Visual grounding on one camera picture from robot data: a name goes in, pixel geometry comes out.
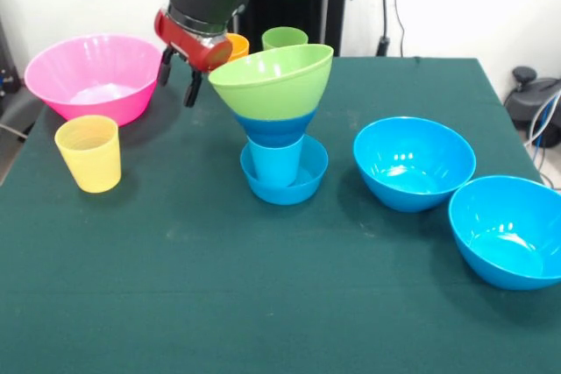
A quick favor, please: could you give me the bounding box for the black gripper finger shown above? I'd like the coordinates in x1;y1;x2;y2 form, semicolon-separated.
157;46;175;88
183;67;204;109

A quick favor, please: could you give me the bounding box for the large blue bowl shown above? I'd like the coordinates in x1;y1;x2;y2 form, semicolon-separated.
352;116;478;214
447;175;561;292

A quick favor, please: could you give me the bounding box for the blue cable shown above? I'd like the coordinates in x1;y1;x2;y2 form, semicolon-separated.
529;97;561;150

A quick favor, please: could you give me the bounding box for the lime green bowl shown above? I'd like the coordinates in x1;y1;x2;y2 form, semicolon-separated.
208;44;335;123

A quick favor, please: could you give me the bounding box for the large pink bowl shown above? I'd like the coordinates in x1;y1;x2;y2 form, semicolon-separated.
24;32;164;128

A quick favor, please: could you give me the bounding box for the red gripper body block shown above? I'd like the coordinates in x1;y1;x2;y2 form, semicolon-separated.
153;8;234;74

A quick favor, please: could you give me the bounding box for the small ribbed blue bowl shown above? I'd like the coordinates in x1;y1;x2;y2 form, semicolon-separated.
239;133;330;206

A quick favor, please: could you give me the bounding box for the orange cup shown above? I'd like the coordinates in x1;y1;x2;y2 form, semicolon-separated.
224;32;251;63

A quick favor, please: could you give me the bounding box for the yellow ribbed cup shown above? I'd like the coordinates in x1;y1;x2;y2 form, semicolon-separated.
53;114;122;194

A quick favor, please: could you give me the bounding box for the small dark blue bowl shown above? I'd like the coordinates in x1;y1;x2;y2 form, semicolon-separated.
233;110;318;149

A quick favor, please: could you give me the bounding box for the light blue cup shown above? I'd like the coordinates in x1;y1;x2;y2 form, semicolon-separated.
247;137;306;187

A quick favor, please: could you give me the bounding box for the green cup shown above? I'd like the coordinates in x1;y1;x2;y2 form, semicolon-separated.
261;26;309;52

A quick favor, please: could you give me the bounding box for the dark green table cloth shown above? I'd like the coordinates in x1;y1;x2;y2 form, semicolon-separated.
0;53;561;374

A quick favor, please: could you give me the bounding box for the black equipment base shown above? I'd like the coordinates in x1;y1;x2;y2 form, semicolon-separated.
503;66;561;130
0;18;30;143

